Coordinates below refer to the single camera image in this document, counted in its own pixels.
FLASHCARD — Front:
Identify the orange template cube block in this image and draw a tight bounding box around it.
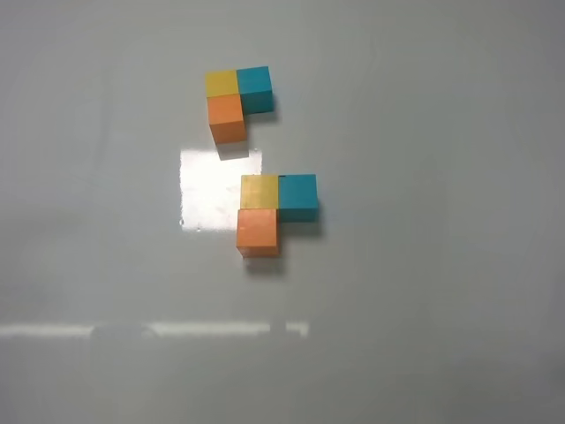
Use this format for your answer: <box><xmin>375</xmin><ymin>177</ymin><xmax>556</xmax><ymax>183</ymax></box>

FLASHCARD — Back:
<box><xmin>207</xmin><ymin>94</ymin><xmax>247</xmax><ymax>145</ymax></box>

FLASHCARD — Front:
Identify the blue template cube block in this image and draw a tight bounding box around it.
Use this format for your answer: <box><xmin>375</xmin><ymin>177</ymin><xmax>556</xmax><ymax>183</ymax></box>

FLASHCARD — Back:
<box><xmin>237</xmin><ymin>66</ymin><xmax>275</xmax><ymax>115</ymax></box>

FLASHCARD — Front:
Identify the yellow template cube block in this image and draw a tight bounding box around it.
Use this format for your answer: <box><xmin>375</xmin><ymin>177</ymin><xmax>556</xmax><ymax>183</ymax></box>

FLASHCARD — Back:
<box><xmin>205</xmin><ymin>69</ymin><xmax>239</xmax><ymax>98</ymax></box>

